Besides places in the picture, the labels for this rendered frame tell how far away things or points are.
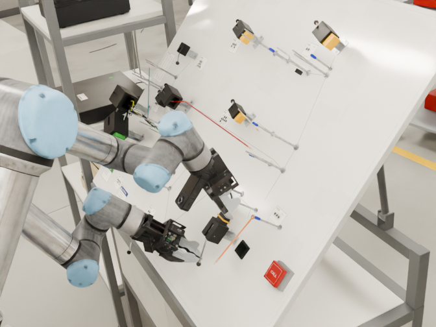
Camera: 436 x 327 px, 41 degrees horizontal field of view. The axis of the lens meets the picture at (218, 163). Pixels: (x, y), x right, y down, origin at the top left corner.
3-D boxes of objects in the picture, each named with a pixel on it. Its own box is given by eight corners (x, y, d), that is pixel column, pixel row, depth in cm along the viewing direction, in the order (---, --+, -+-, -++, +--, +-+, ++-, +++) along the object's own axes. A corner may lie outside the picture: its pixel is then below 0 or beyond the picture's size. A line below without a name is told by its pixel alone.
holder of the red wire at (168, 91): (185, 87, 212) (161, 74, 205) (196, 106, 202) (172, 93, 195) (176, 98, 213) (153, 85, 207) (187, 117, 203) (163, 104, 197)
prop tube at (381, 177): (385, 224, 173) (374, 138, 156) (379, 220, 175) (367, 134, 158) (393, 219, 173) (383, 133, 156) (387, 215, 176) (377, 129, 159)
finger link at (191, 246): (209, 255, 163) (181, 241, 160) (199, 259, 167) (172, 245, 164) (213, 245, 164) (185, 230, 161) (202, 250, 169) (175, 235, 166)
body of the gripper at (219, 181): (241, 187, 153) (221, 156, 145) (214, 207, 152) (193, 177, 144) (228, 172, 159) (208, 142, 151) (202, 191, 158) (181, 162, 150)
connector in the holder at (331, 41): (337, 37, 154) (331, 32, 152) (340, 41, 153) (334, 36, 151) (327, 47, 155) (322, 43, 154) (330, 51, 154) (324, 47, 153)
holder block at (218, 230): (211, 235, 165) (201, 231, 162) (222, 220, 164) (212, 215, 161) (218, 244, 161) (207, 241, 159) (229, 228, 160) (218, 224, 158)
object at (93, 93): (75, 130, 238) (72, 114, 234) (53, 101, 265) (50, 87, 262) (150, 108, 250) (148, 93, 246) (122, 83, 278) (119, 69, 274)
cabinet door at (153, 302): (172, 354, 217) (157, 271, 197) (122, 272, 260) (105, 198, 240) (178, 351, 218) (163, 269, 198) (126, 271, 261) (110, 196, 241)
